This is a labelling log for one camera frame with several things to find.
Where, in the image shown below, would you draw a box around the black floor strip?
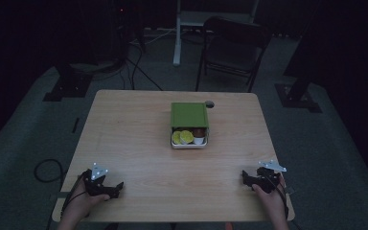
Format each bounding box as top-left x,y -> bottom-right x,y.
71,117 -> 81,134

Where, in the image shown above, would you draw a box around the white desk frame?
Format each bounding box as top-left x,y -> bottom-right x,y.
172,0 -> 261,67

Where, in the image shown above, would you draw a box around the green drawer box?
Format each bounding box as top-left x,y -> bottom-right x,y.
170,102 -> 210,129

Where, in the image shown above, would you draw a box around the black floor cables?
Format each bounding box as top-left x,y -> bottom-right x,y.
121,41 -> 165,92

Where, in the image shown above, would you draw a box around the white floor cable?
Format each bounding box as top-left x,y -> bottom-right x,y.
129,28 -> 177,46

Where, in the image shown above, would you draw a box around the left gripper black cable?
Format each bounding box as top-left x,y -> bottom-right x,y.
60,173 -> 88,219

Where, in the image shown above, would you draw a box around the black folding chair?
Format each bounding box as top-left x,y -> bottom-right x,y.
195,15 -> 273,94

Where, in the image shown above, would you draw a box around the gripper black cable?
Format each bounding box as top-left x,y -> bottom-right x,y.
60,173 -> 88,219
267,176 -> 290,221

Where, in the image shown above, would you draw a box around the person's right hand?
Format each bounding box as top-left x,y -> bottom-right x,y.
251,174 -> 288,222

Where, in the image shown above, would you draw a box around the person's left hand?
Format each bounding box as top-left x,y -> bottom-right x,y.
62,177 -> 111,222

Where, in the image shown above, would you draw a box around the heap of coffee capsules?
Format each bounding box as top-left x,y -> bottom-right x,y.
172,127 -> 207,146

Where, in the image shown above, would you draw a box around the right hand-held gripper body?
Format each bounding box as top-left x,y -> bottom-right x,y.
250,159 -> 288,195

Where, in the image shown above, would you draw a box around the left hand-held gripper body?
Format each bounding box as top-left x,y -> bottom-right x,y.
81,162 -> 120,199

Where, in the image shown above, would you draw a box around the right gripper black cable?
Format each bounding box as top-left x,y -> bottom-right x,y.
267,176 -> 290,221

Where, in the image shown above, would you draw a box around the black floor cable loop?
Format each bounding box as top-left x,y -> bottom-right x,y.
33,158 -> 65,184

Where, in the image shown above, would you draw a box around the black stand base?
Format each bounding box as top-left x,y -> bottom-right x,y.
274,32 -> 323,114
42,61 -> 94,103

